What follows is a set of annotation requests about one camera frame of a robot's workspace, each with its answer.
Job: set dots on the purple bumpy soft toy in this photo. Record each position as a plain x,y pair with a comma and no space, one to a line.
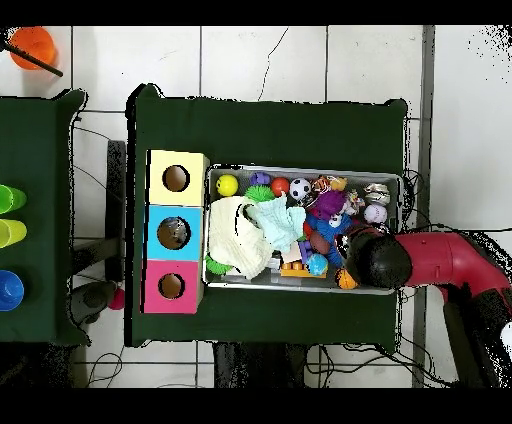
330,204

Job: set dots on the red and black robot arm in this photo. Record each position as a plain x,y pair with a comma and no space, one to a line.
440,256

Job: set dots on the dark green table cloth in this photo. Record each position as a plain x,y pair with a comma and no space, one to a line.
260,132
36,160

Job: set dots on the silver mesh bin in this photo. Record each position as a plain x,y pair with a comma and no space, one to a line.
262,286

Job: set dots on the green plastic cup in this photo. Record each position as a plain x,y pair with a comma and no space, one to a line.
12,198

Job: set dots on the crumpled silver can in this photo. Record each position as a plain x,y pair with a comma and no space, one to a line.
376,193

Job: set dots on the cream knitted cloth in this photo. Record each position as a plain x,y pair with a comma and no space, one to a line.
228,240

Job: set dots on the mint knitted cloth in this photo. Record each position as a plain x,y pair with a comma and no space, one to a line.
280,224

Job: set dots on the wooden box with three holes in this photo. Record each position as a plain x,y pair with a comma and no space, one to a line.
192,244

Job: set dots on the black stand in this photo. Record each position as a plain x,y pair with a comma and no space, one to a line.
116,200

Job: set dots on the blue plastic cup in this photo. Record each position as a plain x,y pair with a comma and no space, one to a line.
10,290

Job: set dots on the red round knob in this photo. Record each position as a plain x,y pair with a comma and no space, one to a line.
117,299

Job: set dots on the blue globe ball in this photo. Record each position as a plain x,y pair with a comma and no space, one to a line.
317,264

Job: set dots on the orange plastic cup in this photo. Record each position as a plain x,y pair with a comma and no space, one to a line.
34,46

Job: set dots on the yellow smiley ball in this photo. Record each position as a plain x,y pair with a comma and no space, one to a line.
227,185

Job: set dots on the brown toy football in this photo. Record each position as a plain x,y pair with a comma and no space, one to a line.
320,242

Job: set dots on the toy soccer ball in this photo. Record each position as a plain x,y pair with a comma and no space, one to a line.
300,188

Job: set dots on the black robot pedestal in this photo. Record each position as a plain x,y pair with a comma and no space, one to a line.
260,366

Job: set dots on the plain orange ball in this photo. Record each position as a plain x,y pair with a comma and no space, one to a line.
280,186

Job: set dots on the orange toy basketball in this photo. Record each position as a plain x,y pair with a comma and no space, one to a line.
346,280

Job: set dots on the white toy baseball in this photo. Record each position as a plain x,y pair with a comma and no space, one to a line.
375,213

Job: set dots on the black tripod leg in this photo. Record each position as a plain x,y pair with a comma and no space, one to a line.
36,62

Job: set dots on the yellow plastic cup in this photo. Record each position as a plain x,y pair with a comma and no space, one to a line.
12,233

